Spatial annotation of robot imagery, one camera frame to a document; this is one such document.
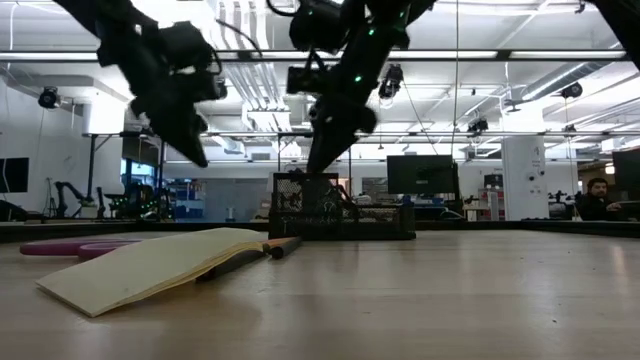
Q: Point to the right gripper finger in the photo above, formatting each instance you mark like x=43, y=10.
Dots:
x=322, y=140
x=342, y=142

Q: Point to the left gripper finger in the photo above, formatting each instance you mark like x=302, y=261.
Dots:
x=192, y=142
x=157, y=127

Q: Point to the black mesh desk organizer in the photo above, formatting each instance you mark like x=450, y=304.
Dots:
x=300, y=231

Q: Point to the orange pencil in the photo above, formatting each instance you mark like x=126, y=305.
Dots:
x=275, y=242

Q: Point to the thick black marker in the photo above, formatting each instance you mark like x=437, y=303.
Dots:
x=285, y=248

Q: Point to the yellow sticky note pad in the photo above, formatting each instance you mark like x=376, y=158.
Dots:
x=150, y=270

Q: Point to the purple scissors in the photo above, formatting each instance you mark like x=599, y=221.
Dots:
x=60, y=246

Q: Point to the background black robot arm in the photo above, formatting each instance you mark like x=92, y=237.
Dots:
x=70, y=192

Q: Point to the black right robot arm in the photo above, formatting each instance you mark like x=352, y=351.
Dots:
x=390, y=20

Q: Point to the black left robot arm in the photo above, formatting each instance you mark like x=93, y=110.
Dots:
x=100, y=20

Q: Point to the black ceiling spotlight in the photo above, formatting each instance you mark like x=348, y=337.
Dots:
x=48, y=98
x=479, y=126
x=571, y=90
x=391, y=82

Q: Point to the large black monitor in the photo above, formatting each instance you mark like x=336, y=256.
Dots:
x=422, y=175

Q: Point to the white pillar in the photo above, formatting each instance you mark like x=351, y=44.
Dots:
x=525, y=180

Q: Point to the person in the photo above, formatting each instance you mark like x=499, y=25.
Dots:
x=597, y=202

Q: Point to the dark monitor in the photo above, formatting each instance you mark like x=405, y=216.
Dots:
x=627, y=172

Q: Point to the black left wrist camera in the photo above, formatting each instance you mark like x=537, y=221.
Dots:
x=187, y=47

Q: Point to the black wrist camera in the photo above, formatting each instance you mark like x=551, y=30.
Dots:
x=302, y=80
x=187, y=47

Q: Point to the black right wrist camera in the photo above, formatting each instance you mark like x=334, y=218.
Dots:
x=302, y=80

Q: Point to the black wall screen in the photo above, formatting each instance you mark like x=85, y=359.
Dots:
x=14, y=174

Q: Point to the black overhead frame bar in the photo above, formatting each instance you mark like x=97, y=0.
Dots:
x=504, y=55

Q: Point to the black aluminium table frame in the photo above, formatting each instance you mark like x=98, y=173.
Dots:
x=500, y=228

